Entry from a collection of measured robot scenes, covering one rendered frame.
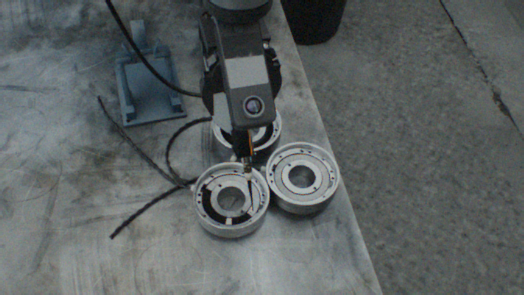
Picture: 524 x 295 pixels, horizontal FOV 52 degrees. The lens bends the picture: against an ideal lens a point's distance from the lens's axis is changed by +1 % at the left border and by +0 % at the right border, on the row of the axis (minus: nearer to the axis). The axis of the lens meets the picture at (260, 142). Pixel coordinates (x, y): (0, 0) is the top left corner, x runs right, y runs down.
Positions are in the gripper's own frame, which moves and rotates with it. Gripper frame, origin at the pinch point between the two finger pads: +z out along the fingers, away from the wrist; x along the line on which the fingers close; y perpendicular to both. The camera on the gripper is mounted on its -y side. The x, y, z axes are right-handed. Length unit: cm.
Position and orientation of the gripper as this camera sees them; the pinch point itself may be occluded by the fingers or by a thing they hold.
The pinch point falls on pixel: (240, 126)
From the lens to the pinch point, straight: 69.0
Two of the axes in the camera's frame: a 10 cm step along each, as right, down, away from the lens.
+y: -2.6, -7.9, 5.5
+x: -9.6, 1.9, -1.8
